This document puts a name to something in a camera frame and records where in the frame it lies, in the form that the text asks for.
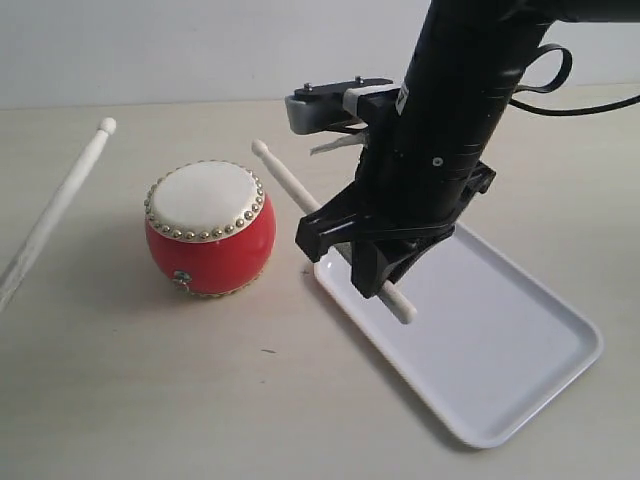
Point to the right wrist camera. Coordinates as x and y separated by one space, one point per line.
333 107

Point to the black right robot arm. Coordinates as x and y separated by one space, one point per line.
423 138

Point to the wooden drumstick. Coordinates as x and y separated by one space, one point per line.
390 295
37 238

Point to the small red drum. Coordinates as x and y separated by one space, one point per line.
210 227

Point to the white plastic tray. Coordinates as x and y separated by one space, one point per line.
489 346

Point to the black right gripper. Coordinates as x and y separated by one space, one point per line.
401 203

